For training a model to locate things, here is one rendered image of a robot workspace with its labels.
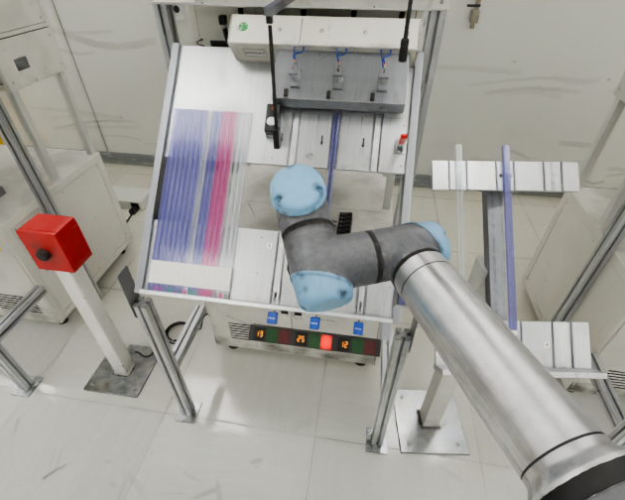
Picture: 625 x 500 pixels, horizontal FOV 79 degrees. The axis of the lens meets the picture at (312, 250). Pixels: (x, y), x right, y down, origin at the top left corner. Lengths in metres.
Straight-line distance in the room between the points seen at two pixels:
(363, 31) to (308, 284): 0.77
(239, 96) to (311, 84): 0.22
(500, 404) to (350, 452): 1.22
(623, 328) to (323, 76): 1.25
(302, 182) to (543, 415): 0.35
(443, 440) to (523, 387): 1.27
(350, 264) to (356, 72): 0.67
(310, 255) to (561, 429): 0.30
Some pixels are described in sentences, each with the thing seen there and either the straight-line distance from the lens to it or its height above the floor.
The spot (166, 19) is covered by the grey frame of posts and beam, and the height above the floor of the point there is 1.27.
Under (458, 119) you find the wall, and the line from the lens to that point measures 2.81.
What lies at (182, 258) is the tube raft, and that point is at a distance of 1.06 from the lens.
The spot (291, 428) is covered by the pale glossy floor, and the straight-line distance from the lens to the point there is 1.60.
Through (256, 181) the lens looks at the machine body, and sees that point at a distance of 1.71.
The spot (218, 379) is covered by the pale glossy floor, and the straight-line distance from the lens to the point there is 1.74.
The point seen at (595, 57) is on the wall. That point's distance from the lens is 2.92.
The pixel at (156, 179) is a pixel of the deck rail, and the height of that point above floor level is 0.94.
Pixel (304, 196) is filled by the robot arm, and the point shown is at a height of 1.19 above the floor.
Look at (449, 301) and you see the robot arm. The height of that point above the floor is 1.15.
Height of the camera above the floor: 1.45
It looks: 40 degrees down
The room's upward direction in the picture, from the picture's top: straight up
